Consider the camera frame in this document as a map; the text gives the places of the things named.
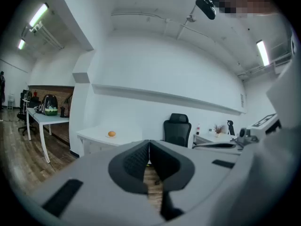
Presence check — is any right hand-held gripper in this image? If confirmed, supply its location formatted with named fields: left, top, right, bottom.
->
left=192, top=113, right=282, bottom=155

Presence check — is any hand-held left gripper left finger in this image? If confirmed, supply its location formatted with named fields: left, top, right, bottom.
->
left=32, top=139, right=165, bottom=226

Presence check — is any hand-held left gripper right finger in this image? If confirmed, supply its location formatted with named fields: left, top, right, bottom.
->
left=150, top=139, right=243, bottom=221

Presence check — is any white desk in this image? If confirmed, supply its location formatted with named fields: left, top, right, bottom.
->
left=192, top=132, right=237, bottom=148

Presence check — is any small potted plant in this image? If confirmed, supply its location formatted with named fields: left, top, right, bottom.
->
left=213, top=124, right=225, bottom=138

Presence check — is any black desk stand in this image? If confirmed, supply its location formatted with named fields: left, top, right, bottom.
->
left=227, top=120, right=236, bottom=136

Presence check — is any black office chair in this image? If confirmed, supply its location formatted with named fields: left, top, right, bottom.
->
left=163, top=113, right=192, bottom=148

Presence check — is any person's white printed shirt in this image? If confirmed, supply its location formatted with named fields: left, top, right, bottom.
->
left=209, top=29, right=301, bottom=226

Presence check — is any white side table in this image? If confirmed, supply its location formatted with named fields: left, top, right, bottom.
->
left=25, top=107, right=71, bottom=164

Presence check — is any black swivel chair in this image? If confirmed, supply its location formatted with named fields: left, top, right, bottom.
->
left=16, top=92, right=37, bottom=137

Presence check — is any black head camera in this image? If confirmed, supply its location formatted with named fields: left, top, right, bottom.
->
left=195, top=0, right=216, bottom=20

